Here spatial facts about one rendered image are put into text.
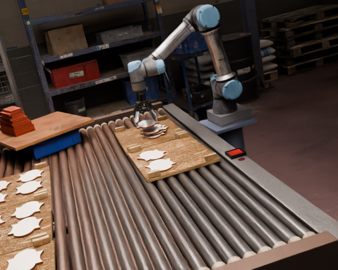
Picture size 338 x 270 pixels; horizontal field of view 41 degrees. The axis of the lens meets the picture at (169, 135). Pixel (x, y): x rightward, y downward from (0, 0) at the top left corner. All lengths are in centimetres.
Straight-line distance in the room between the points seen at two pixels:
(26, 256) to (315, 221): 96
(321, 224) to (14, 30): 600
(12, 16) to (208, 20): 487
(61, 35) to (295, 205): 522
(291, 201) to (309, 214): 11
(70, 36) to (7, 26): 99
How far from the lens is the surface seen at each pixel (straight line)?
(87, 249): 163
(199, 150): 221
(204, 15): 245
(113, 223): 174
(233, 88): 255
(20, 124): 283
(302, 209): 163
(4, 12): 703
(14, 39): 704
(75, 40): 654
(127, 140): 257
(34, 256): 165
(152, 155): 224
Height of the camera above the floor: 171
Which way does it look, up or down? 18 degrees down
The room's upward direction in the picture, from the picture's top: 11 degrees counter-clockwise
